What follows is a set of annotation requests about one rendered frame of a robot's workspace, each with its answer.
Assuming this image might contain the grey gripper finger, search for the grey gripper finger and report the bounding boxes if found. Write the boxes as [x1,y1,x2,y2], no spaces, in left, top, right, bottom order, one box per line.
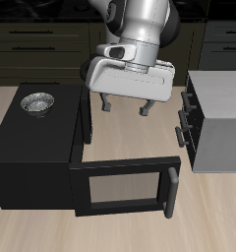
[99,92,112,113]
[138,99,156,117]

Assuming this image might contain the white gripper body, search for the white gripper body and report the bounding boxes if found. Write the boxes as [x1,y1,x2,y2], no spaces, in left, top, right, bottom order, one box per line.
[85,55,176,103]

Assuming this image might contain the black microwave door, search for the black microwave door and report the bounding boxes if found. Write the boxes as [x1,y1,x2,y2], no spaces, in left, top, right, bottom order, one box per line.
[69,156,182,220]

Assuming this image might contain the white cabinet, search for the white cabinet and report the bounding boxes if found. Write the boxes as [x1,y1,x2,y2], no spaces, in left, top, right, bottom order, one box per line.
[185,70,236,174]

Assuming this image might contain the black microwave oven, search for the black microwave oven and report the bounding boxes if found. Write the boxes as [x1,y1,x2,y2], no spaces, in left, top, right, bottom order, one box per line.
[0,82,93,211]

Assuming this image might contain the grey patterned bowl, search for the grey patterned bowl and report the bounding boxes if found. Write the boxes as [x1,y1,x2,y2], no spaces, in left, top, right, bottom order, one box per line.
[20,92,56,119]

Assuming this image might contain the dark kitchen cupboards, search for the dark kitchen cupboards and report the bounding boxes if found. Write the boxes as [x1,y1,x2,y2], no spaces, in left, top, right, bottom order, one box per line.
[0,21,207,88]

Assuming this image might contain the grey kitchen cupboards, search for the grey kitchen cupboards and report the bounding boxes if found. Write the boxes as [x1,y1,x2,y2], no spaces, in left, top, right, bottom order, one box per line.
[198,21,236,72]

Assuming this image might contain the black kitchen countertop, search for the black kitchen countertop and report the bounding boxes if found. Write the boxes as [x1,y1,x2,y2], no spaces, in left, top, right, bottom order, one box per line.
[0,0,236,24]

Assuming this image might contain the dark drawer with handle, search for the dark drawer with handle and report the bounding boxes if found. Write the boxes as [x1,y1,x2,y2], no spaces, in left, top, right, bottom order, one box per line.
[174,125,200,171]
[180,76,207,114]
[177,106,207,141]

